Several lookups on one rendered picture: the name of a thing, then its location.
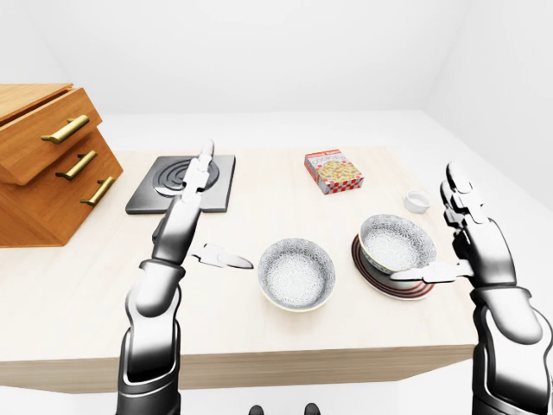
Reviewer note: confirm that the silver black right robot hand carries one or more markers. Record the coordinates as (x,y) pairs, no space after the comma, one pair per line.
(488,255)

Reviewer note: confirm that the wooden cabinet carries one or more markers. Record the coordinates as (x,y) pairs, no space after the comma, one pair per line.
(26,225)

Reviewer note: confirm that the flat dark stove plate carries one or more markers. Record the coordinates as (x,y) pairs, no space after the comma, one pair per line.
(218,196)

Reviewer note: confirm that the small white ramekin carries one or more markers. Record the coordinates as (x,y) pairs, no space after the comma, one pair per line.
(417,202)

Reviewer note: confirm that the red white cookie box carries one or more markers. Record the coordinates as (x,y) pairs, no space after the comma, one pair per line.
(334,170)

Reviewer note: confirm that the small dark rounded shape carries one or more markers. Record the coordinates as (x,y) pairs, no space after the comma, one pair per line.
(312,410)
(256,410)

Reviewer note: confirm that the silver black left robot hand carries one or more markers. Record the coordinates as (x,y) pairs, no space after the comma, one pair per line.
(175,233)

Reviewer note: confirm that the wooden cabinet drawer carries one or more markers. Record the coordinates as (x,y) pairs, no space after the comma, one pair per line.
(26,151)
(75,218)
(47,192)

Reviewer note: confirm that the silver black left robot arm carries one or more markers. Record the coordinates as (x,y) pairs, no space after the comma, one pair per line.
(151,346)

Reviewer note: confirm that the white plate with red rings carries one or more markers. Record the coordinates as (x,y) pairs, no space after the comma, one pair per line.
(384,285)

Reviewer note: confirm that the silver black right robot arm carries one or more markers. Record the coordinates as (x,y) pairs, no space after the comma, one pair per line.
(510,328)

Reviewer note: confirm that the patterned grey white bowl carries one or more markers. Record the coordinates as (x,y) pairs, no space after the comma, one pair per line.
(395,244)
(296,274)

